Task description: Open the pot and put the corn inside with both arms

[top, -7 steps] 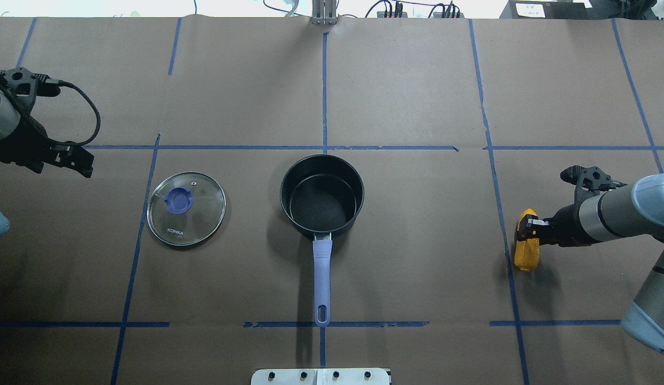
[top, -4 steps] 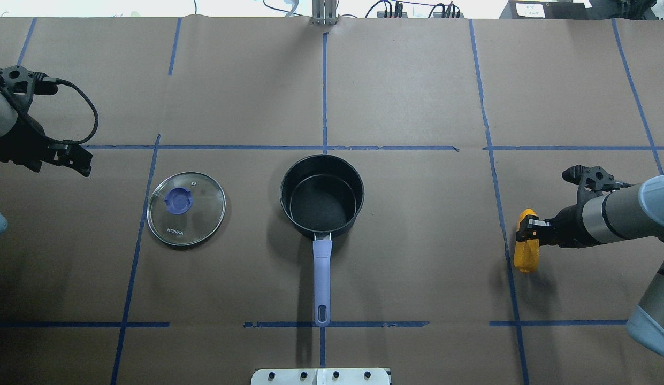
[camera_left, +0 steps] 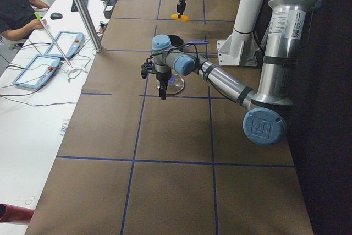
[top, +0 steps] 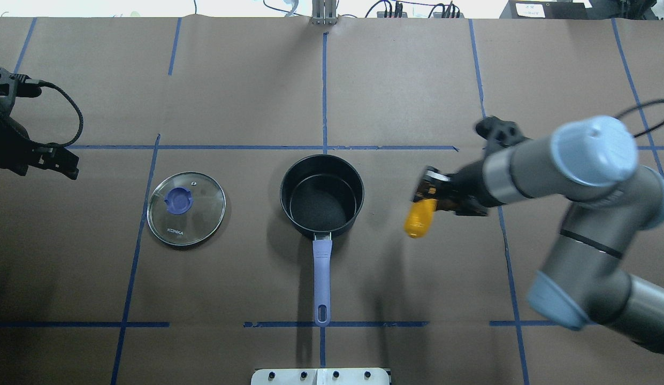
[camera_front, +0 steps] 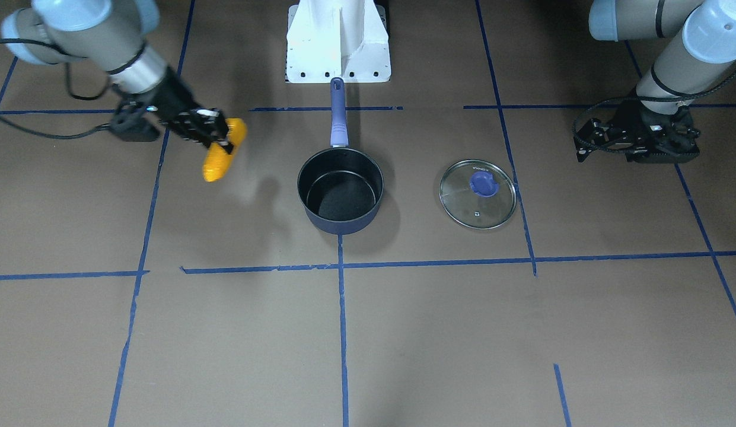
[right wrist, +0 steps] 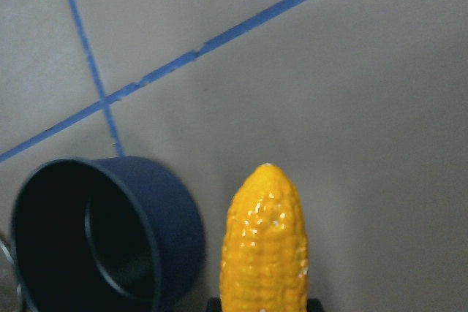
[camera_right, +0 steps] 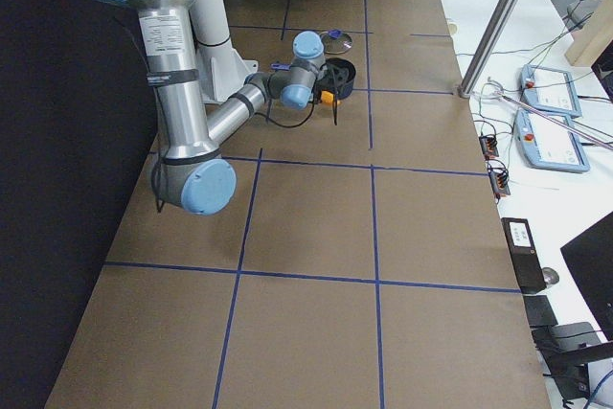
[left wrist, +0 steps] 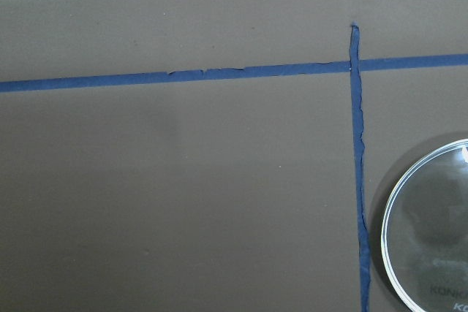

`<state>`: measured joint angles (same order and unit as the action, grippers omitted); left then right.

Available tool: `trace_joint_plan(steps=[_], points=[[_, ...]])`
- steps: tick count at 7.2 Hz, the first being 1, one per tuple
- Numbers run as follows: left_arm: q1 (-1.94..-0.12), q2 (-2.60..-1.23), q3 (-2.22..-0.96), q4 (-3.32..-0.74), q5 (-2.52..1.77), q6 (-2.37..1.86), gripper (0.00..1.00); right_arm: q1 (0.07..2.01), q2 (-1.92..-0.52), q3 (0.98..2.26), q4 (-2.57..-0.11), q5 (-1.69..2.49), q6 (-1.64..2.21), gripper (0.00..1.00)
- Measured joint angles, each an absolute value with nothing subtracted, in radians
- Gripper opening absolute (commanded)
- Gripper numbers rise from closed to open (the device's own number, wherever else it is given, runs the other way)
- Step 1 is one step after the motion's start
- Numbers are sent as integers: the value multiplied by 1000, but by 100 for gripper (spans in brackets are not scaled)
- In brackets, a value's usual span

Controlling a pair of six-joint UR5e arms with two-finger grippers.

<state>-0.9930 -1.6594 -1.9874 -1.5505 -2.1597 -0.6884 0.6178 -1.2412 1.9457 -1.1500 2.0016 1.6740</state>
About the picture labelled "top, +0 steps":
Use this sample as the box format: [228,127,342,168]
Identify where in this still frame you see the white camera stand base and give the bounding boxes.
[250,367,393,384]

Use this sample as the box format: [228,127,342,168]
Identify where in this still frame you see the black box with white label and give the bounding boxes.
[499,1,589,20]

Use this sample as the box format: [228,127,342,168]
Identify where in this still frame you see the black braided cable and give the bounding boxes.
[21,79,85,148]

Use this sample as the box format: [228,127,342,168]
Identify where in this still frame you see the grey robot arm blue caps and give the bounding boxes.
[403,116,664,355]

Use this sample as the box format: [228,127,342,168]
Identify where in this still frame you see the metal bracket at table edge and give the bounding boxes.
[310,0,339,25]

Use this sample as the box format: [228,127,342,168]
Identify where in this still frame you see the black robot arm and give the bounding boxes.
[0,67,84,180]

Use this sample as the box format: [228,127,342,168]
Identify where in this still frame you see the black cable right side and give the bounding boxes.
[614,99,664,133]

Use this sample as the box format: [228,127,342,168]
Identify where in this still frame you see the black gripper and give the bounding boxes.
[413,166,489,217]

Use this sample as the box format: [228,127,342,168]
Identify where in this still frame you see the yellow toy corn cob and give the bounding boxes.
[403,199,437,238]

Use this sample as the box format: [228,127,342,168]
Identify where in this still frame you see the dark blue saucepan purple handle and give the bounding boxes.
[279,154,364,327]

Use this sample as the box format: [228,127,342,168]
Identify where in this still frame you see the glass pot lid purple knob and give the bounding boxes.
[147,172,226,247]

